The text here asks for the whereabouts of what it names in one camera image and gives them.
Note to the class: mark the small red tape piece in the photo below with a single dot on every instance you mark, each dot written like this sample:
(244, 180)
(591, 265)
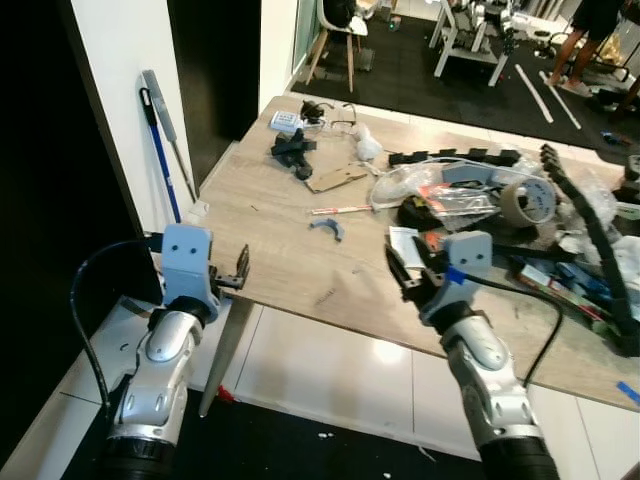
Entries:
(226, 394)

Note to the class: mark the clear plastic bag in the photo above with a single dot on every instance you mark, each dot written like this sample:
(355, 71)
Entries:
(400, 185)

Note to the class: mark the thin red white stick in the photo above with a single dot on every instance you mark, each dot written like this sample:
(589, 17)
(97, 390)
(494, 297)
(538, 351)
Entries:
(340, 210)

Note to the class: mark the crumpled clear plastic wrap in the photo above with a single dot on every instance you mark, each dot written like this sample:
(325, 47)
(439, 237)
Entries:
(620, 255)

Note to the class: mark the colourful flat packaging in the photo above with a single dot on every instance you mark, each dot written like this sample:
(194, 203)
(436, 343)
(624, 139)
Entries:
(565, 285)

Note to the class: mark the black floor mat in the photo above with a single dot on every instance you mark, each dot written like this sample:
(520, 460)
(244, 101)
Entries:
(420, 95)
(300, 450)

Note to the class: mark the black plastic bracket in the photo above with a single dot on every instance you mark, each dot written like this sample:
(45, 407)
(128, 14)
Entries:
(293, 152)

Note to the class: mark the light wooden table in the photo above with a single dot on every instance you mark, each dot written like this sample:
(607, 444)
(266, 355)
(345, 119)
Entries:
(300, 250)

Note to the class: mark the grey curved plastic part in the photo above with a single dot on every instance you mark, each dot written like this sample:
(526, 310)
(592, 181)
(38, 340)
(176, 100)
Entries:
(326, 226)

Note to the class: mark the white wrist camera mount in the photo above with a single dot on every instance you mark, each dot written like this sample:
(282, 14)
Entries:
(468, 262)
(188, 262)

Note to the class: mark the brown cardboard piece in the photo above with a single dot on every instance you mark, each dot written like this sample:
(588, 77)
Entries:
(335, 178)

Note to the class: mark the black lumpy item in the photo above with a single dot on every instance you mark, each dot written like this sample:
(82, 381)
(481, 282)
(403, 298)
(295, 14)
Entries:
(418, 214)

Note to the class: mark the white shell chair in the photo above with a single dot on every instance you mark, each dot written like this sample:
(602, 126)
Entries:
(335, 25)

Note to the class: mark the brown packing tape roll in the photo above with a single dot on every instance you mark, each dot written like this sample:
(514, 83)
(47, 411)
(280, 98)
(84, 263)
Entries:
(520, 205)

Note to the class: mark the grey blue plastic part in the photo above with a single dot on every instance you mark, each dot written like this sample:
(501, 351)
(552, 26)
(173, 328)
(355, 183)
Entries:
(470, 175)

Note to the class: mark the white crumpled tissue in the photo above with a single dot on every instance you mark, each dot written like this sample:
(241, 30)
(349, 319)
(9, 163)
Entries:
(367, 145)

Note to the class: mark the small white labelled box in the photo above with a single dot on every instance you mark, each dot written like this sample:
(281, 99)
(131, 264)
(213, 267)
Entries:
(285, 121)

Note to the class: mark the blue tape strip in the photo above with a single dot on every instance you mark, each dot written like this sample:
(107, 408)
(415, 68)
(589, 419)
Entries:
(629, 392)

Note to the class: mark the white paper card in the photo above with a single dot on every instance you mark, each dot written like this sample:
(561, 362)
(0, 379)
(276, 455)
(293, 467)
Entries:
(403, 240)

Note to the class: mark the red printed packet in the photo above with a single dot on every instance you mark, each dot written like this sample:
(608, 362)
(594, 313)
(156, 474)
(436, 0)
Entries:
(440, 194)

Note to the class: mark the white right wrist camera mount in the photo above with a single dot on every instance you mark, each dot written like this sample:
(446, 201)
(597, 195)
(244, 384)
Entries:
(468, 262)

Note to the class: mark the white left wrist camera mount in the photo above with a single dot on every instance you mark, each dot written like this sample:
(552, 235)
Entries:
(188, 262)

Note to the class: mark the long white strip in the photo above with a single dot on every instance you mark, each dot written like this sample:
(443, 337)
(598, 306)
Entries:
(533, 93)
(562, 100)

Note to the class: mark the small blue tape tag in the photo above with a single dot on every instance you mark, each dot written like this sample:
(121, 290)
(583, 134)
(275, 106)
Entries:
(456, 275)

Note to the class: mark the tapered wooden table leg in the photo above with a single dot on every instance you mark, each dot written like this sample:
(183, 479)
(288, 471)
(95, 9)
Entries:
(226, 350)

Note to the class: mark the person in black shorts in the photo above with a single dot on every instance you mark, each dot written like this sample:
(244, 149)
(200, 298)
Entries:
(590, 30)

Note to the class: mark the grey metal frame cart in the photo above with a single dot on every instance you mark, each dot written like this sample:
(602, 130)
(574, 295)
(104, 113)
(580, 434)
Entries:
(470, 55)

